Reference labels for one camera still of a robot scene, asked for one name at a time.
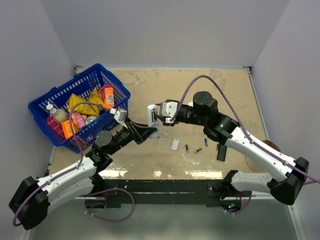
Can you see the brown cloth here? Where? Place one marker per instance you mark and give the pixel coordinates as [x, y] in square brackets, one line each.
[272, 145]

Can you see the small orange box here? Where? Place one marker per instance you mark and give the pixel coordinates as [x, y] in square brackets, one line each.
[67, 128]

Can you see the white remote control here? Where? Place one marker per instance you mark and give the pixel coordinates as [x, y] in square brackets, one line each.
[152, 112]

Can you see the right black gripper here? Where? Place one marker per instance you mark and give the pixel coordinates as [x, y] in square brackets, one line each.
[168, 123]

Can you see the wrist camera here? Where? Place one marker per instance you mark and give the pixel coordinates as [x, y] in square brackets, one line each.
[119, 115]
[167, 110]

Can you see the silver can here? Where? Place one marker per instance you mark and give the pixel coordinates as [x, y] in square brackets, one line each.
[90, 119]

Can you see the blue plastic shopping basket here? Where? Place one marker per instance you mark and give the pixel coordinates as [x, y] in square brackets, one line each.
[82, 85]

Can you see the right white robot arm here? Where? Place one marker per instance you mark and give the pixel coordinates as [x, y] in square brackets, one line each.
[284, 176]

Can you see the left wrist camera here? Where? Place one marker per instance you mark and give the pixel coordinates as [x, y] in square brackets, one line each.
[119, 115]

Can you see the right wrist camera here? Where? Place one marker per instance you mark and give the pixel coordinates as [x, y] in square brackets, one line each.
[167, 110]

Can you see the orange juice carton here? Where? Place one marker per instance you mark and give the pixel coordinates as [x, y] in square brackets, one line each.
[108, 96]

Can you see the pink round container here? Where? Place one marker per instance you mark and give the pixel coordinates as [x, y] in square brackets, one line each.
[78, 120]

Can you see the white battery cover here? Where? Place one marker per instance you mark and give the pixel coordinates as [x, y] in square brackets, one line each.
[175, 144]

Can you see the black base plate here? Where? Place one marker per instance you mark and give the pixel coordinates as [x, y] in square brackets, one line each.
[208, 192]

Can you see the yellow snack bag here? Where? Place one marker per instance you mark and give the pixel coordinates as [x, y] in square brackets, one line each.
[95, 98]
[81, 106]

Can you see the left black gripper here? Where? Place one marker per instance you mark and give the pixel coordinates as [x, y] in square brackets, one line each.
[138, 133]

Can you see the pink box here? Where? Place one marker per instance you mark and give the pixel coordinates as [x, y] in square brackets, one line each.
[56, 126]

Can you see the black remote control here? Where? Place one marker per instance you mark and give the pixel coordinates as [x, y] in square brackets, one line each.
[221, 152]

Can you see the blue battery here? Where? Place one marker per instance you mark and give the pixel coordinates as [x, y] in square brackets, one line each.
[206, 142]

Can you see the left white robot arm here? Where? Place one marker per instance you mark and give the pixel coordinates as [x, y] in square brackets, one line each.
[35, 198]

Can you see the soap pump bottle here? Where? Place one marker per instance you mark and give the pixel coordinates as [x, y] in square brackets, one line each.
[57, 113]

